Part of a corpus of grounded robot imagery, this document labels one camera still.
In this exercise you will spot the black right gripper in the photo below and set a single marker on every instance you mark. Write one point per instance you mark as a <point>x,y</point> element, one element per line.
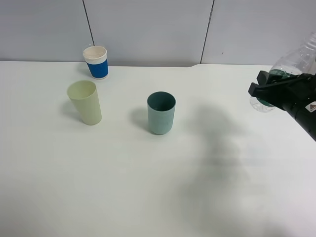
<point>296,94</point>

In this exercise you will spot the teal plastic cup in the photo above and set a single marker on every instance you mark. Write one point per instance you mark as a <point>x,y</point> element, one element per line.
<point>161,109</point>

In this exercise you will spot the blue white paper cup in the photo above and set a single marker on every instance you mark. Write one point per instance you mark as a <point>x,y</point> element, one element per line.
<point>96,59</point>

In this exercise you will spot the pale yellow plastic cup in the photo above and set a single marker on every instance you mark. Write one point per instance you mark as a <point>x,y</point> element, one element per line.
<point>83,95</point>

